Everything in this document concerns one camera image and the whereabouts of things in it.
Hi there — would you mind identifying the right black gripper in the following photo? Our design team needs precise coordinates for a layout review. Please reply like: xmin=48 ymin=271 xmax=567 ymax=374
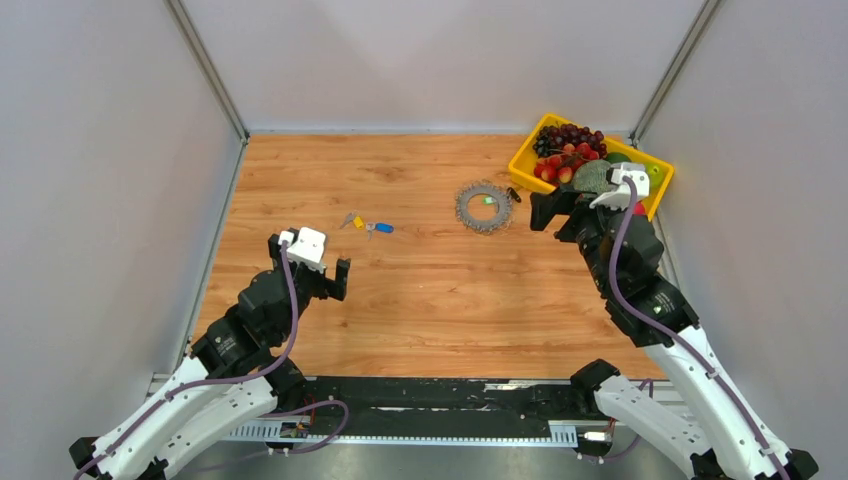
xmin=528 ymin=183 xmax=628 ymax=293

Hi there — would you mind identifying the black key fob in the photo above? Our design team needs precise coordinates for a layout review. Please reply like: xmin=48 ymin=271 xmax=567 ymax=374
xmin=506 ymin=187 xmax=522 ymax=203

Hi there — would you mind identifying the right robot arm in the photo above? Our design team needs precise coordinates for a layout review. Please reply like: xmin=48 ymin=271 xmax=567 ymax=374
xmin=530 ymin=188 xmax=819 ymax=479

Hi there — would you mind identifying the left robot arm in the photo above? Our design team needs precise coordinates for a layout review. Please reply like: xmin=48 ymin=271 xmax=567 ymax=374
xmin=69 ymin=227 xmax=350 ymax=479

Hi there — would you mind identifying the red cherry bunch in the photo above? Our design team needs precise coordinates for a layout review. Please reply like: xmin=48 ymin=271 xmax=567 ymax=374
xmin=533 ymin=142 xmax=603 ymax=185

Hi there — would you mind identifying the yellow plastic bin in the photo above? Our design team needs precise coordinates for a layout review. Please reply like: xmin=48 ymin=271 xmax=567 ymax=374
xmin=508 ymin=113 xmax=675 ymax=220

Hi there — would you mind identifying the green netted melon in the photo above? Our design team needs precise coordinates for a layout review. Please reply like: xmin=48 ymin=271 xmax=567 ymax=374
xmin=571 ymin=160 xmax=613 ymax=194

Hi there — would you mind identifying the dark grape bunch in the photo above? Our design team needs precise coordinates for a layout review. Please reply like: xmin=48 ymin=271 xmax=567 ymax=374
xmin=532 ymin=123 xmax=608 ymax=159

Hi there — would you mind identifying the yellow tag key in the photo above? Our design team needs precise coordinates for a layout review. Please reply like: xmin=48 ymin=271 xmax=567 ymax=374
xmin=340 ymin=212 xmax=366 ymax=230

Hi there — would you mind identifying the blue tag key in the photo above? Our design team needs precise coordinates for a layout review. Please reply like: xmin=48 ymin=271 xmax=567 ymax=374
xmin=365 ymin=222 xmax=394 ymax=240

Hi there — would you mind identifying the dark green lime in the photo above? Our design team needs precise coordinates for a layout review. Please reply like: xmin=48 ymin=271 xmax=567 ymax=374
xmin=605 ymin=152 xmax=631 ymax=164

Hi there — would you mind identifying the light green apple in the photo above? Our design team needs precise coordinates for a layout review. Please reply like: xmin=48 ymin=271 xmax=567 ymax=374
xmin=645 ymin=164 xmax=665 ymax=192

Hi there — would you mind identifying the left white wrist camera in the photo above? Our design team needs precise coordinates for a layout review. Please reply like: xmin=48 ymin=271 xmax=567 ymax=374
xmin=277 ymin=227 xmax=328 ymax=274

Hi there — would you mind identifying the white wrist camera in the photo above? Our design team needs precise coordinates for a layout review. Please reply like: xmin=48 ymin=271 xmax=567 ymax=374
xmin=589 ymin=162 xmax=650 ymax=210
xmin=277 ymin=227 xmax=328 ymax=274

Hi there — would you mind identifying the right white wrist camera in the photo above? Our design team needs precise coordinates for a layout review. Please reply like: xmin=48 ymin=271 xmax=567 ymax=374
xmin=589 ymin=162 xmax=650 ymax=210

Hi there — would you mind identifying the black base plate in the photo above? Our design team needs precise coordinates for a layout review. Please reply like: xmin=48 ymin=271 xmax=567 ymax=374
xmin=276 ymin=376 xmax=609 ymax=440

